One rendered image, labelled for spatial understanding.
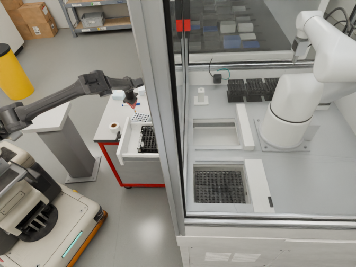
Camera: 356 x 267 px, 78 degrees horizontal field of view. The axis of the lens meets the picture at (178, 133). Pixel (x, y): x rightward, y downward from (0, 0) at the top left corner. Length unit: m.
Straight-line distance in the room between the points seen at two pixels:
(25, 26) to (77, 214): 4.34
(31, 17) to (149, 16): 5.19
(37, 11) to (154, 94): 5.05
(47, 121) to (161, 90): 1.59
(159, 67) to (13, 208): 1.24
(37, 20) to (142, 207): 4.32
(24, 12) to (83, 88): 4.59
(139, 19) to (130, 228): 1.84
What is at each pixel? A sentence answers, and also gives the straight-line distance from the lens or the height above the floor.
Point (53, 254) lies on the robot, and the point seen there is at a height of 0.28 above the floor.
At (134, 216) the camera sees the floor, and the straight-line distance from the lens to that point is 2.04.
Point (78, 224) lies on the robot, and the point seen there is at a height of 0.28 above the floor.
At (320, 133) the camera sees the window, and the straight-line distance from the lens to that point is 0.49.
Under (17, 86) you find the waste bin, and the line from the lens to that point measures 3.71.
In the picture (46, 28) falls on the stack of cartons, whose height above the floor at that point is 0.17.
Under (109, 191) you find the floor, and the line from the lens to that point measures 2.21.
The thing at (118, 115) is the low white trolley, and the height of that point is 0.76.
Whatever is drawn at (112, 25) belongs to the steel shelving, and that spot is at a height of 0.14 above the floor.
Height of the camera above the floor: 1.84
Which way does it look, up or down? 48 degrees down
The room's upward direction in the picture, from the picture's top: 5 degrees counter-clockwise
